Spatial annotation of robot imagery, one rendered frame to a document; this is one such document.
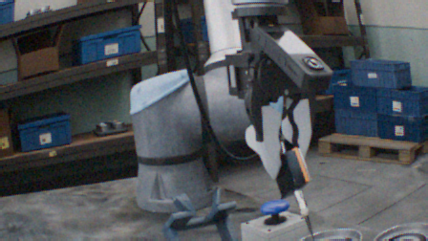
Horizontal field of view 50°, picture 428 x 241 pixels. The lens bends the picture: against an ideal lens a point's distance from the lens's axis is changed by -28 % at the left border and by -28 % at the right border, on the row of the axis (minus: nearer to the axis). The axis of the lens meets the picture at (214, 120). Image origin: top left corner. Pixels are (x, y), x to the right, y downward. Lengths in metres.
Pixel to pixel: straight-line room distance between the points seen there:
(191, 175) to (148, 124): 0.11
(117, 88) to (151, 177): 3.65
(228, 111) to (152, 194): 0.19
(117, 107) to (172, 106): 3.68
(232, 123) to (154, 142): 0.13
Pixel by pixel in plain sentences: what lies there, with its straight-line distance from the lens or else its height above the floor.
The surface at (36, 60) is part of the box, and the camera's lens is 3.93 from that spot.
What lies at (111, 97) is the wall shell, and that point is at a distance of 4.67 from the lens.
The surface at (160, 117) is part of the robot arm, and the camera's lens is 1.02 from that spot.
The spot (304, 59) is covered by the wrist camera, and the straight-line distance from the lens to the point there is 0.65.
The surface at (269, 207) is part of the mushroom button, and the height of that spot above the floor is 0.87.
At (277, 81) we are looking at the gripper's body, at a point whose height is 1.04.
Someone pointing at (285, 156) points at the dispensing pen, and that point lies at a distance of 0.71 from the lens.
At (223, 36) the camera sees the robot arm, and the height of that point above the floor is 1.09.
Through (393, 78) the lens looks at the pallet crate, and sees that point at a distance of 4.38.
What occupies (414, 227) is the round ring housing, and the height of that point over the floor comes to 0.83.
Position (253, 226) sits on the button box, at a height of 0.85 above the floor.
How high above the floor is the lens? 1.10
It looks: 9 degrees down
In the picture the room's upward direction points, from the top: 6 degrees counter-clockwise
